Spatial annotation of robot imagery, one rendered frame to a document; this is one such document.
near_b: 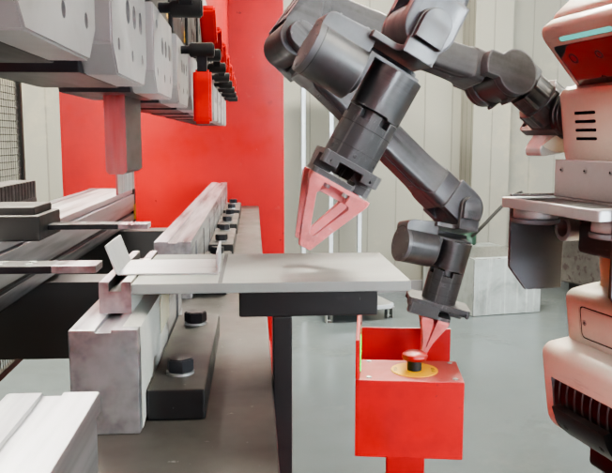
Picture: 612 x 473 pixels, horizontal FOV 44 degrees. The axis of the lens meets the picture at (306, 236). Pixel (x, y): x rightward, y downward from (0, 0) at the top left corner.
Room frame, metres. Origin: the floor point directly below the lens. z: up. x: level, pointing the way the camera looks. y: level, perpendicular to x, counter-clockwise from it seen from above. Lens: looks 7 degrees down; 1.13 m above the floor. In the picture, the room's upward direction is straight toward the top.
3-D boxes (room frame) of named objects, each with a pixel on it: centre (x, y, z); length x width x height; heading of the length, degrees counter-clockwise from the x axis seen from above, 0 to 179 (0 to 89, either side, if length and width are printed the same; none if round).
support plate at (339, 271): (0.78, 0.04, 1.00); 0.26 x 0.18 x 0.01; 94
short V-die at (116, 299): (0.79, 0.19, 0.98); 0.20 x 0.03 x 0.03; 4
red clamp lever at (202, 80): (0.93, 0.13, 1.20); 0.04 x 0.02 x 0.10; 94
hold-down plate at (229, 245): (1.78, 0.20, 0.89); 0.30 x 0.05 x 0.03; 4
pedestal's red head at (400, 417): (1.17, -0.16, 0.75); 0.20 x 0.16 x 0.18; 175
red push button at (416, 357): (1.12, -0.17, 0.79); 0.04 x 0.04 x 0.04
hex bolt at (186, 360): (0.72, 0.12, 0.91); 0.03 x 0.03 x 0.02
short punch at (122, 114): (0.77, 0.19, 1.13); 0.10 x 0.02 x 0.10; 4
